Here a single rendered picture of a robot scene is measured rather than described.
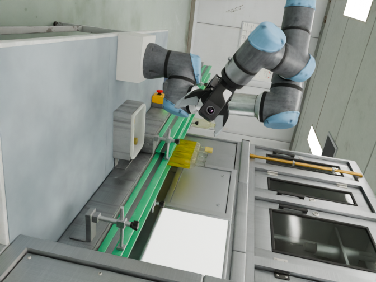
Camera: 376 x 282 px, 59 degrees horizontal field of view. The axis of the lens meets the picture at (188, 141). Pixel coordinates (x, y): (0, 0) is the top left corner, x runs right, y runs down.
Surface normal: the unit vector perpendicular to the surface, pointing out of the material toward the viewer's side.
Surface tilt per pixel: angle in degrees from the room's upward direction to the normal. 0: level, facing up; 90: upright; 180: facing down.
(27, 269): 90
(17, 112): 0
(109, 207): 90
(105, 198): 90
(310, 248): 90
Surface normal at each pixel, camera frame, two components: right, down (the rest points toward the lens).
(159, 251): 0.10, -0.90
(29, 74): 0.98, 0.17
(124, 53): -0.17, 0.33
